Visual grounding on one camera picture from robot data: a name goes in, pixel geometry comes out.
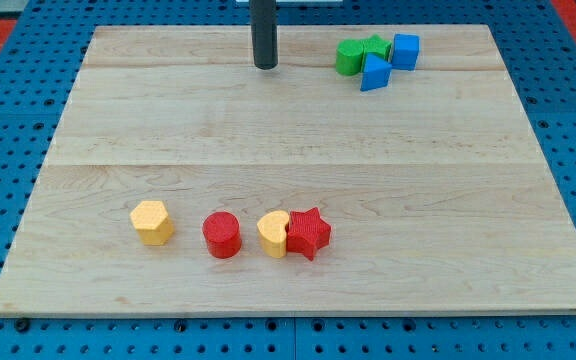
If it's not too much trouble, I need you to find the red circle block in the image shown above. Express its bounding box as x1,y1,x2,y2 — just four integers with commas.
202,211,242,259

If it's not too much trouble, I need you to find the green circle block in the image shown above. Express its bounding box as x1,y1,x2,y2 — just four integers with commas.
335,39,364,76

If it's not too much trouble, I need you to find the yellow hexagon block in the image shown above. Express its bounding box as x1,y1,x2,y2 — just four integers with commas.
130,200,174,246

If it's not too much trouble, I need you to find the yellow heart block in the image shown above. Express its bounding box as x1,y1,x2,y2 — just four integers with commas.
257,210,290,258

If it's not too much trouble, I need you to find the red star block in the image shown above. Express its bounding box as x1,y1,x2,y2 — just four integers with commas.
286,207,332,261

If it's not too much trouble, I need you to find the wooden board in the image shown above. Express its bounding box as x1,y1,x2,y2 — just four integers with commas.
0,25,576,319

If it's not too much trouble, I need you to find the blue triangle block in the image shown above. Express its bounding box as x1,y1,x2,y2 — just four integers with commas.
360,53,392,92

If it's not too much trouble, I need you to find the green star block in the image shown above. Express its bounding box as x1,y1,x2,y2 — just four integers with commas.
360,34,392,62

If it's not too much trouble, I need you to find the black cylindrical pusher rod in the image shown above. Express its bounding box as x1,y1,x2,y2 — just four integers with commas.
249,0,278,70

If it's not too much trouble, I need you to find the blue cube block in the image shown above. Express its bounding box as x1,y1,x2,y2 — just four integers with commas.
391,34,420,71

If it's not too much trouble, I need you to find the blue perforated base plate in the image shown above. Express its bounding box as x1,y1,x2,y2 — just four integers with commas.
0,1,576,359

